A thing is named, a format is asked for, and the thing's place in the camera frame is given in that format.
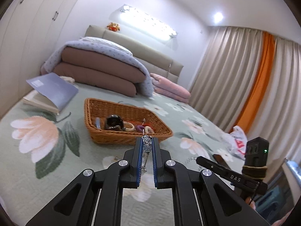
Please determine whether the black wrist watch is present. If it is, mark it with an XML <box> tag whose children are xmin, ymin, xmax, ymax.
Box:
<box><xmin>105</xmin><ymin>115</ymin><xmax>125</xmax><ymax>131</ymax></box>

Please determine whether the silver crystal hair clip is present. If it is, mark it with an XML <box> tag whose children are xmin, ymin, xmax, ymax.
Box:
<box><xmin>141</xmin><ymin>134</ymin><xmax>152</xmax><ymax>173</ymax></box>

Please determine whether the person's right hand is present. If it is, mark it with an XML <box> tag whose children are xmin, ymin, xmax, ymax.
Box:
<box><xmin>245</xmin><ymin>197</ymin><xmax>256</xmax><ymax>210</ymax></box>

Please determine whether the white red plastic bag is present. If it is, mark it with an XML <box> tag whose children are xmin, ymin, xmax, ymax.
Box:
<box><xmin>221</xmin><ymin>125</ymin><xmax>247</xmax><ymax>160</ymax></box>

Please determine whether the orange curtain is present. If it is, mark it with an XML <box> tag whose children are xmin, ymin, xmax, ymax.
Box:
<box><xmin>230</xmin><ymin>32</ymin><xmax>275</xmax><ymax>134</ymax></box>

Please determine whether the light blue hair clip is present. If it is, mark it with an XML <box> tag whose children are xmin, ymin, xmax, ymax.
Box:
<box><xmin>95</xmin><ymin>117</ymin><xmax>101</xmax><ymax>130</ymax></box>

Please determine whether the brown wicker basket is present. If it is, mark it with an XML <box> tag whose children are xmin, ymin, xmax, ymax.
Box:
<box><xmin>84</xmin><ymin>98</ymin><xmax>173</xmax><ymax>145</ymax></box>

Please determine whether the beige curtain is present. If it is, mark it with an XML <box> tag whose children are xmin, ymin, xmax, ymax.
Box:
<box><xmin>190</xmin><ymin>27</ymin><xmax>300</xmax><ymax>173</ymax></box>

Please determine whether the blue-grey book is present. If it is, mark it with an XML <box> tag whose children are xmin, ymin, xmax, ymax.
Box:
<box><xmin>26</xmin><ymin>73</ymin><xmax>79</xmax><ymax>112</ymax></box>

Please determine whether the cream fabric item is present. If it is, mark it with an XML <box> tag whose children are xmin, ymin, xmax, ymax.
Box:
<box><xmin>60</xmin><ymin>76</ymin><xmax>75</xmax><ymax>84</ymax></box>

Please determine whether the folded pink blanket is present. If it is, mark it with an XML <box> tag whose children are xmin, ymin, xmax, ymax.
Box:
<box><xmin>150</xmin><ymin>73</ymin><xmax>191</xmax><ymax>104</ymax></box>

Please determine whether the folded brown quilt with blue cover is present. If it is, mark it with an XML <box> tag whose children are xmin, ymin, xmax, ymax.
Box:
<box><xmin>40</xmin><ymin>37</ymin><xmax>154</xmax><ymax>97</ymax></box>

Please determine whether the white wardrobe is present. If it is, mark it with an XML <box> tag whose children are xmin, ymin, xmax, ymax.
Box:
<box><xmin>1</xmin><ymin>0</ymin><xmax>77</xmax><ymax>116</ymax></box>

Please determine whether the orange plush toy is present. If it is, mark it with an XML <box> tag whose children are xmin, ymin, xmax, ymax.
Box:
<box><xmin>107</xmin><ymin>22</ymin><xmax>120</xmax><ymax>32</ymax></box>

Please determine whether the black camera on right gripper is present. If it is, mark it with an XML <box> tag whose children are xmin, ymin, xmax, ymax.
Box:
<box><xmin>244</xmin><ymin>137</ymin><xmax>269</xmax><ymax>167</ymax></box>

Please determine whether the pearl bead bracelet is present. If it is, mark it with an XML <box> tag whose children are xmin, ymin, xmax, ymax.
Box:
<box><xmin>122</xmin><ymin>121</ymin><xmax>136</xmax><ymax>132</ymax></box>

